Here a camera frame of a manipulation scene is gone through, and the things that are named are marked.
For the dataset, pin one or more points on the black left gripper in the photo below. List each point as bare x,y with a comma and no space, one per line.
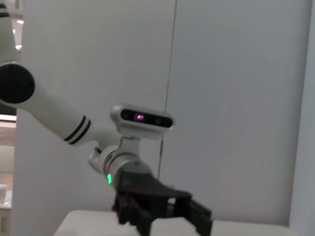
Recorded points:
147,184

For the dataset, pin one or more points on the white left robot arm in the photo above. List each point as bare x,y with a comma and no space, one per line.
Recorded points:
54,108

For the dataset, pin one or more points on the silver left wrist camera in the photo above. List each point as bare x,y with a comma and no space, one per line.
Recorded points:
145,118

